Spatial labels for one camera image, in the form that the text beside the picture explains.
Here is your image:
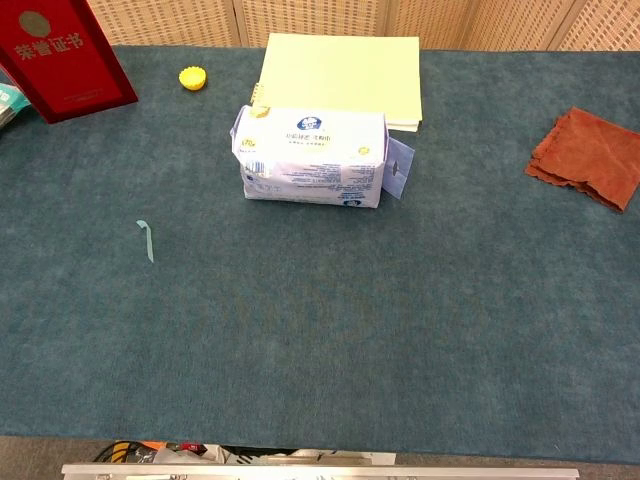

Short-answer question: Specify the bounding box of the white plastic bag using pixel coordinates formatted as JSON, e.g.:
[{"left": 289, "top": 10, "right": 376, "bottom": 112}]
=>
[{"left": 149, "top": 442, "right": 232, "bottom": 465}]

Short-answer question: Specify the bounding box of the small teal plastic strip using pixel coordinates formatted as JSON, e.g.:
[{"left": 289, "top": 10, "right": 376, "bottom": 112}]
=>
[{"left": 135, "top": 219, "right": 157, "bottom": 265}]

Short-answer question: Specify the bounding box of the red certificate book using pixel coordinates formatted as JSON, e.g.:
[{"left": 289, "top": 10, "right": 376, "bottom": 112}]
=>
[{"left": 0, "top": 0, "right": 140, "bottom": 125}]

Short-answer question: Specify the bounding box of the aluminium profile rail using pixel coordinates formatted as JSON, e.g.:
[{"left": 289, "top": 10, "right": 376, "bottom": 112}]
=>
[{"left": 60, "top": 462, "right": 581, "bottom": 480}]

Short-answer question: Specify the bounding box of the teal and white packet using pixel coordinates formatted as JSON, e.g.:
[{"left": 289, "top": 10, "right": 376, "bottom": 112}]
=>
[{"left": 0, "top": 67, "right": 32, "bottom": 132}]

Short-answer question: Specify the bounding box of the black cable bundle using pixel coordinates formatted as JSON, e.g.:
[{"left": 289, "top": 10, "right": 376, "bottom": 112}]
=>
[{"left": 92, "top": 439, "right": 151, "bottom": 464}]

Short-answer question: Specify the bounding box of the rust brown folded cloth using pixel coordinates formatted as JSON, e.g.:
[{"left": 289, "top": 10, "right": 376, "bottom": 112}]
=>
[{"left": 523, "top": 105, "right": 640, "bottom": 214}]

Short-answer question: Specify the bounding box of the yellow bottle cap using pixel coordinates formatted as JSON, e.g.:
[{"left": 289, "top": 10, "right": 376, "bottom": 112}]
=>
[{"left": 178, "top": 66, "right": 208, "bottom": 92}]

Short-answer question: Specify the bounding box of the teal felt table mat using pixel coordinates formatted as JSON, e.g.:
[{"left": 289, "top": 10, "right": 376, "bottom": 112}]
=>
[{"left": 0, "top": 44, "right": 640, "bottom": 459}]

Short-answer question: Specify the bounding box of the white tissue pack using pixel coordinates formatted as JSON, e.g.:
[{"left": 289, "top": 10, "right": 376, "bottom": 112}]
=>
[{"left": 228, "top": 104, "right": 417, "bottom": 210}]

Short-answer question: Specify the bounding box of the beige woven folding screen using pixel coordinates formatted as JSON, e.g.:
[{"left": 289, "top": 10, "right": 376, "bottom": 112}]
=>
[{"left": 85, "top": 0, "right": 640, "bottom": 52}]

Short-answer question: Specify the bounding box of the pale yellow spiral notebook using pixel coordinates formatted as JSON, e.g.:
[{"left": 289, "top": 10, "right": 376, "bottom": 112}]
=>
[{"left": 249, "top": 32, "right": 424, "bottom": 133}]

